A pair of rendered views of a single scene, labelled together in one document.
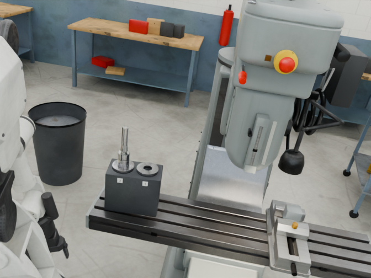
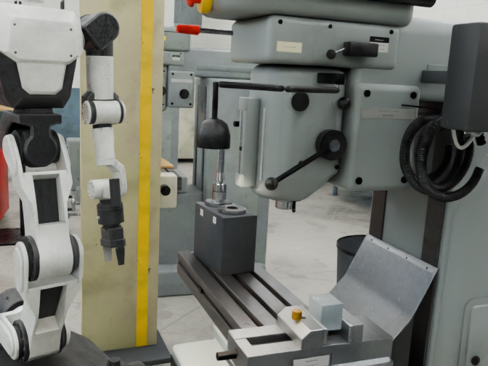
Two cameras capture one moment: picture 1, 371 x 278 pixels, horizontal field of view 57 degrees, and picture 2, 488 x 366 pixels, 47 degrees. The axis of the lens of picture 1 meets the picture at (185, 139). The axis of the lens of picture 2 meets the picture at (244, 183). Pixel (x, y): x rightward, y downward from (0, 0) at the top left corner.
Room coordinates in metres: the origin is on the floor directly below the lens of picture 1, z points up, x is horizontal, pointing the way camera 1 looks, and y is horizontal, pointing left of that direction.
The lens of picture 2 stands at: (0.43, -1.41, 1.61)
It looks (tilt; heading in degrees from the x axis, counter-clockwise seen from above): 11 degrees down; 64
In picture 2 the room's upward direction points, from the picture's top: 3 degrees clockwise
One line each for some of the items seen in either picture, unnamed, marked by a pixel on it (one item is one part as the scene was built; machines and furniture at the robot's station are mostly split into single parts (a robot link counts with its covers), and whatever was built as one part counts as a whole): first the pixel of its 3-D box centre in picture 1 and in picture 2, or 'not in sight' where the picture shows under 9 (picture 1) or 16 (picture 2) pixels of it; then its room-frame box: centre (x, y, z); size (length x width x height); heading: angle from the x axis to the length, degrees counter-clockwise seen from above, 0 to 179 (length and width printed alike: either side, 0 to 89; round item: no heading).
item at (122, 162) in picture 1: (123, 159); (218, 193); (1.16, 0.23, 1.21); 0.05 x 0.05 x 0.05
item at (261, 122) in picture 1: (255, 144); (247, 141); (1.02, -0.24, 1.44); 0.04 x 0.04 x 0.21; 86
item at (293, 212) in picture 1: (292, 214); (324, 311); (1.11, -0.48, 1.10); 0.06 x 0.05 x 0.06; 85
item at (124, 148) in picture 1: (124, 139); (220, 165); (1.16, 0.23, 1.30); 0.03 x 0.03 x 0.11
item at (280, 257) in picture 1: (289, 230); (310, 339); (1.08, -0.47, 1.04); 0.35 x 0.15 x 0.11; 175
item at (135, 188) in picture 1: (133, 186); (224, 234); (1.16, 0.18, 1.09); 0.22 x 0.12 x 0.20; 92
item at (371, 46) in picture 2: not in sight; (349, 51); (1.18, -0.38, 1.66); 0.12 x 0.04 x 0.04; 176
